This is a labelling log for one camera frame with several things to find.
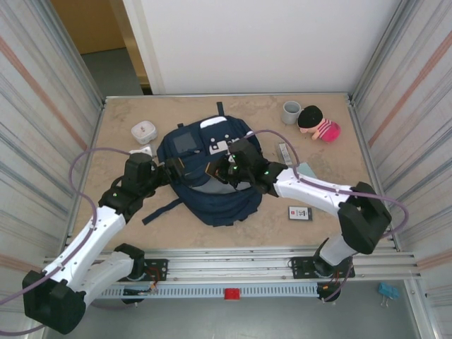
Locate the navy blue backpack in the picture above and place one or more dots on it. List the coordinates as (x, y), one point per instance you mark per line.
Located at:
(219, 208)

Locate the grey remote control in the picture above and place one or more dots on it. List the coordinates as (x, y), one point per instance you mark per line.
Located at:
(282, 152)

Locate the light blue pencil case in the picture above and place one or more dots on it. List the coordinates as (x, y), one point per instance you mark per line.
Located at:
(308, 171)

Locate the small black box white label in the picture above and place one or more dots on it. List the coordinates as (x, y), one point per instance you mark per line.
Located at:
(300, 213)

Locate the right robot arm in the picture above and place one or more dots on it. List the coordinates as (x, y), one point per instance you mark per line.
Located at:
(310, 190)

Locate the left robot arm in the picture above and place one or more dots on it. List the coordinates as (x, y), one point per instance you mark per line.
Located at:
(88, 243)

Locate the small white lidded container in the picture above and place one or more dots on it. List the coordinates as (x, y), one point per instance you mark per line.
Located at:
(144, 132)

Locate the grey cup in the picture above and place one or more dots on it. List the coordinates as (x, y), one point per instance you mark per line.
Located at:
(290, 114)

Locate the pink plush doll black hair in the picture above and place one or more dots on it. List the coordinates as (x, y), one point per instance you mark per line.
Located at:
(323, 129)

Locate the red block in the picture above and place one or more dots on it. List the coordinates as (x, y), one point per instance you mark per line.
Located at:
(232, 294)

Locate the wooden door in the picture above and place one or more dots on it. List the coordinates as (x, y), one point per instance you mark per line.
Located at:
(88, 24)

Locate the blue binder clip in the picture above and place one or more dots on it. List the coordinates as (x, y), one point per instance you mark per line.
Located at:
(387, 290)

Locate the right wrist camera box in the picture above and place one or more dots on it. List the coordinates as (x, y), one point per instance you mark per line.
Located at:
(248, 134)

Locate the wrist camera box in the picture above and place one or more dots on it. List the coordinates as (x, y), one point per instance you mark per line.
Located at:
(141, 150)
(248, 134)

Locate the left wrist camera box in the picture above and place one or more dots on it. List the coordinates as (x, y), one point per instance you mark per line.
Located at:
(141, 150)

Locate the aluminium mounting rail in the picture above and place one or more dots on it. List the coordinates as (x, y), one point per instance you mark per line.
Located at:
(229, 265)

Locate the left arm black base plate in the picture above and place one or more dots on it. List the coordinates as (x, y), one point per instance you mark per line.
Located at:
(157, 268)

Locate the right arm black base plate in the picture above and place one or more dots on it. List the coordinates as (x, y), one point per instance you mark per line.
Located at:
(303, 265)

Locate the aluminium frame post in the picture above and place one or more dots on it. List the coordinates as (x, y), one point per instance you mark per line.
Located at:
(79, 53)
(378, 53)

